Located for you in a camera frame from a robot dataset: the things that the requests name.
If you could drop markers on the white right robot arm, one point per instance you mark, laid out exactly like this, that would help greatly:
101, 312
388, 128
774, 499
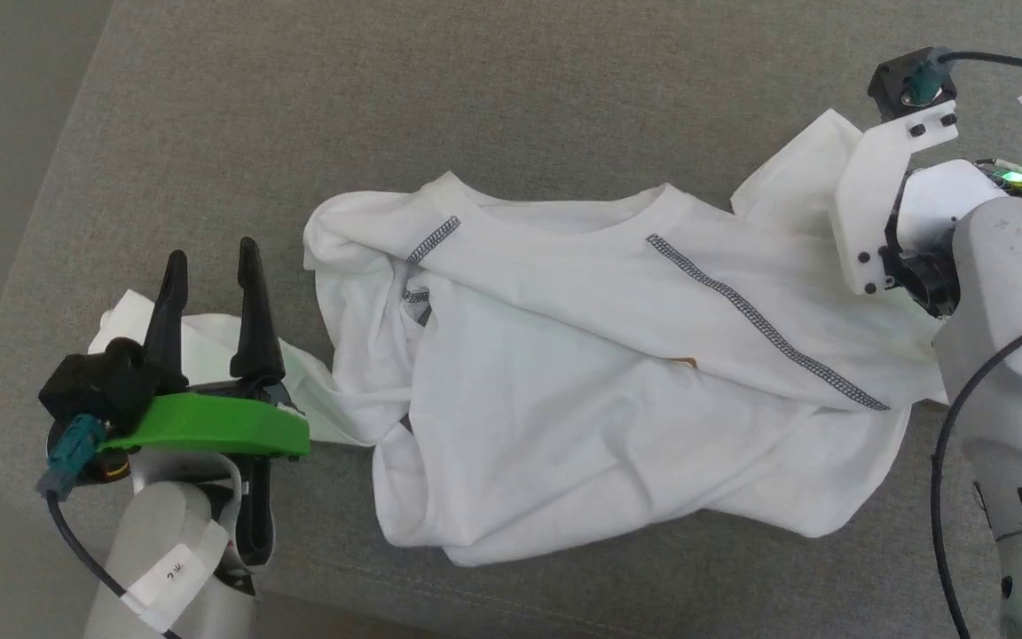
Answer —
1008, 266

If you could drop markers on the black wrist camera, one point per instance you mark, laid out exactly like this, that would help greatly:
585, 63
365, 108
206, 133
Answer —
906, 84
98, 386

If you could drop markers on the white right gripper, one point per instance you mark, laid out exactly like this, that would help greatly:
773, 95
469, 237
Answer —
870, 195

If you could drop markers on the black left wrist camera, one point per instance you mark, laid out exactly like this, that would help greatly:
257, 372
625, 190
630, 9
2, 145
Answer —
98, 386

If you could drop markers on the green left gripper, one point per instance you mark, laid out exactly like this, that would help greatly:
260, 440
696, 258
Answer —
209, 426

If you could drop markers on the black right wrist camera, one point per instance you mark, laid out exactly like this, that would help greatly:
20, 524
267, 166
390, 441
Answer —
906, 84

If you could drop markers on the white t-shirt with grey stitching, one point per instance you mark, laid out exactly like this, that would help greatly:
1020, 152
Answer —
609, 399

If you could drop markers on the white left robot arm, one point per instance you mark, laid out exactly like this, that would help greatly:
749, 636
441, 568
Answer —
174, 550

